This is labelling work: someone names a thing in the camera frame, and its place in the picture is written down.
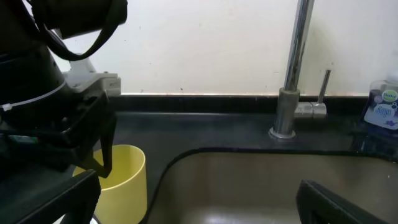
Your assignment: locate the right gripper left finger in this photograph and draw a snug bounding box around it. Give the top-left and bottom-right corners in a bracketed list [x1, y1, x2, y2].
[0, 169, 102, 224]

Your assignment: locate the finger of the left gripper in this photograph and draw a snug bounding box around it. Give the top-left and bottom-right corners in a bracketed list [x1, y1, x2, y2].
[74, 114, 118, 179]

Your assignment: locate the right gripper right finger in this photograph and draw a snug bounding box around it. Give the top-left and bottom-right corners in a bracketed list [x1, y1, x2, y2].
[297, 179, 389, 224]

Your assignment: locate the yellow cup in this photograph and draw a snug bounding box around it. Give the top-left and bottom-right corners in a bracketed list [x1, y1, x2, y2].
[73, 144, 147, 224]

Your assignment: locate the steel sink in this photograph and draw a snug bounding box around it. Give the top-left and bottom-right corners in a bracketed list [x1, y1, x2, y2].
[146, 148, 398, 224]

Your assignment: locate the blue soap bottle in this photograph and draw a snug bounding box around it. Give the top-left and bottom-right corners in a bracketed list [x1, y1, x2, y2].
[360, 74, 398, 131]

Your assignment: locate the steel tap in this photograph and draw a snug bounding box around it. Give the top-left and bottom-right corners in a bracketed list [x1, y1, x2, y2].
[269, 0, 332, 140]

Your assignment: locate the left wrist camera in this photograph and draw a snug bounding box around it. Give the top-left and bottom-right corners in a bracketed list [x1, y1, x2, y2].
[62, 58, 122, 97]

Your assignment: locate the black cable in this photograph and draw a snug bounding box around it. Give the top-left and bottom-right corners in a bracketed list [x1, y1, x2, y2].
[29, 0, 128, 62]

